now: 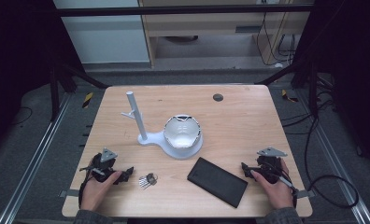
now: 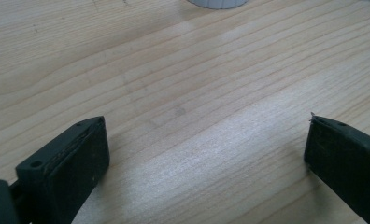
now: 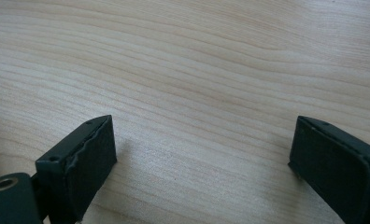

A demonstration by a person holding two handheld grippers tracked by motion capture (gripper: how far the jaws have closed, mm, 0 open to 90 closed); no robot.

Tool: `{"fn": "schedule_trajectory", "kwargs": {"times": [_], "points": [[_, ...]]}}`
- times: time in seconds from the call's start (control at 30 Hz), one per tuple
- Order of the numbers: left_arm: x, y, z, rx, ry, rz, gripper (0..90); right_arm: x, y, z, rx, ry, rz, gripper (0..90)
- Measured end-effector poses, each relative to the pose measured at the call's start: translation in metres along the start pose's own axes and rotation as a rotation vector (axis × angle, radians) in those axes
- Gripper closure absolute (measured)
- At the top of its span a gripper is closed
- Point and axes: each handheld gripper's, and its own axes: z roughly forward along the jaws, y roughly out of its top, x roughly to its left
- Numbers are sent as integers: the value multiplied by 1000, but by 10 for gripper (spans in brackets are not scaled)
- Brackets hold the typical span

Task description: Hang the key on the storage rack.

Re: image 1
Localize black cables at shelf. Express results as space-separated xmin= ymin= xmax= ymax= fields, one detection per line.
xmin=255 ymin=11 xmax=297 ymax=67

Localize black case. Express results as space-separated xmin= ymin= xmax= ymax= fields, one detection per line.
xmin=187 ymin=157 xmax=249 ymax=209

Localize right hand-held gripper cable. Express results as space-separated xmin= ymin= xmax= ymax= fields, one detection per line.
xmin=277 ymin=175 xmax=300 ymax=200

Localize white bowl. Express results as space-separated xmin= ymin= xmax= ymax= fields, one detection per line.
xmin=163 ymin=114 xmax=203 ymax=149

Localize white cabinet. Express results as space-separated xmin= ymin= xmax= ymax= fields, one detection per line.
xmin=52 ymin=0 xmax=151 ymax=65

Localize black curtain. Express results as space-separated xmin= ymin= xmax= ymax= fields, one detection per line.
xmin=0 ymin=0 xmax=83 ymax=158
xmin=293 ymin=0 xmax=370 ymax=174

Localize hand-held gripper cable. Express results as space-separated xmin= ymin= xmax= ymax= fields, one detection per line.
xmin=277 ymin=175 xmax=300 ymax=200
xmin=78 ymin=164 xmax=95 ymax=209

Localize thin black floor cable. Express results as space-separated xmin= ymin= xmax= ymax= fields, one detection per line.
xmin=10 ymin=105 xmax=34 ymax=126

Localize white stand with hooks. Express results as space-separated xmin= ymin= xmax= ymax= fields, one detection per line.
xmin=121 ymin=91 xmax=204 ymax=161

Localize grey table edge bracket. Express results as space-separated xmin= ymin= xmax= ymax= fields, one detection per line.
xmin=296 ymin=189 xmax=316 ymax=200
xmin=58 ymin=189 xmax=81 ymax=199

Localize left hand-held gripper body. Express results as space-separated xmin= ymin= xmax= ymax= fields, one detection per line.
xmin=88 ymin=147 xmax=125 ymax=185

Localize black horizontal bar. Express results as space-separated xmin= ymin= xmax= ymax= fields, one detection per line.
xmin=52 ymin=4 xmax=316 ymax=17

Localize person's left hand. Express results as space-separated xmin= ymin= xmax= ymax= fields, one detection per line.
xmin=79 ymin=170 xmax=123 ymax=213

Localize wooden shelf unit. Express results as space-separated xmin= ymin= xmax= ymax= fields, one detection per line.
xmin=138 ymin=0 xmax=312 ymax=68

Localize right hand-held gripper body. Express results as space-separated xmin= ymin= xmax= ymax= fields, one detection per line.
xmin=253 ymin=147 xmax=289 ymax=185

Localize metal floor rail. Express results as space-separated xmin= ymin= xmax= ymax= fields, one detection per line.
xmin=297 ymin=90 xmax=370 ymax=224
xmin=0 ymin=92 xmax=73 ymax=224

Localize yellow black striped tape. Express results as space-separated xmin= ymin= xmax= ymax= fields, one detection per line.
xmin=281 ymin=89 xmax=299 ymax=104
xmin=81 ymin=91 xmax=94 ymax=109

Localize left hand-held gripper cable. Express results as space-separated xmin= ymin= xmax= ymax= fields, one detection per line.
xmin=78 ymin=164 xmax=95 ymax=209

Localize person's right hand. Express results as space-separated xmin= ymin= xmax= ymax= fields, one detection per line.
xmin=250 ymin=158 xmax=295 ymax=210

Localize black metal stand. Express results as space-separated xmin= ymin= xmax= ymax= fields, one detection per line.
xmin=48 ymin=60 xmax=110 ymax=123
xmin=254 ymin=60 xmax=320 ymax=119

